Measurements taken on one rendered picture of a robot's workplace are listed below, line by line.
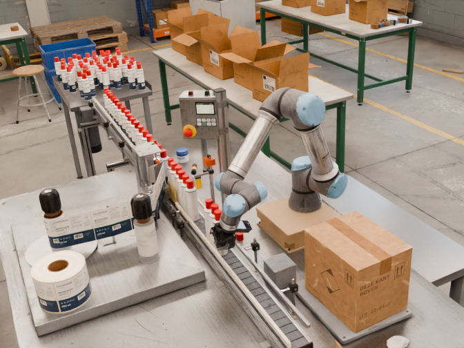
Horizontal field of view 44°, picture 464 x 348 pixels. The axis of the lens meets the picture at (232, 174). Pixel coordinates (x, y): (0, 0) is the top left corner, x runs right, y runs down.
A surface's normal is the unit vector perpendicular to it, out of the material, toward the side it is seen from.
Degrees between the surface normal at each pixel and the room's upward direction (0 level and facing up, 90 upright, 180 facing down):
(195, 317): 0
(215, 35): 85
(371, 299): 90
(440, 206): 0
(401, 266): 90
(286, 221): 0
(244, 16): 90
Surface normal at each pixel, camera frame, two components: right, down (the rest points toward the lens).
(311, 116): 0.62, 0.20
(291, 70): 0.54, 0.51
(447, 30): -0.89, 0.25
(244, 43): 0.42, 0.12
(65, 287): 0.40, 0.40
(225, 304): -0.07, -0.89
